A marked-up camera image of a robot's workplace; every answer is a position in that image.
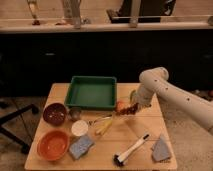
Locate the green plastic tray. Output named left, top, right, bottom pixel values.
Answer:
left=64, top=76, right=117, bottom=110

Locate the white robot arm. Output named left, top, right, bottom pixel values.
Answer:
left=134, top=67, right=213, bottom=135

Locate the white dish brush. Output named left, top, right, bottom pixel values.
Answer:
left=113, top=134, right=149, bottom=167

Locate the orange peach fruit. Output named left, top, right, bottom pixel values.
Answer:
left=115, top=101, right=125, bottom=113

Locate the orange plastic bowl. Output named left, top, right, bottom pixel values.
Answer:
left=37, top=130, right=70, bottom=161

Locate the wooden table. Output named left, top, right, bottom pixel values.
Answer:
left=23, top=82, right=178, bottom=171

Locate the dark red grapes bunch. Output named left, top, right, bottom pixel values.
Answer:
left=117, top=103, right=138, bottom=115

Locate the yellow banana toy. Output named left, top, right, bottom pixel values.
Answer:
left=95, top=119, right=112, bottom=135

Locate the small metal cup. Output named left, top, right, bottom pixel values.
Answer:
left=69, top=107, right=81, bottom=122

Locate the white round cup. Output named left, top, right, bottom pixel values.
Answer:
left=71, top=120, right=89, bottom=137

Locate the green cucumber toy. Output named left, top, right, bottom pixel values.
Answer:
left=130, top=90, right=136, bottom=103

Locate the black office chair base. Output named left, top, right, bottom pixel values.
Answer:
left=0, top=102, right=39, bottom=154

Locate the blue sponge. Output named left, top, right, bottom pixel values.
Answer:
left=69, top=135, right=94, bottom=160

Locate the metal spoon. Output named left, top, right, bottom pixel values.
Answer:
left=87, top=115, right=112, bottom=126

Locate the dark maroon bowl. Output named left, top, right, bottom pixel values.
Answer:
left=43, top=103, right=67, bottom=126

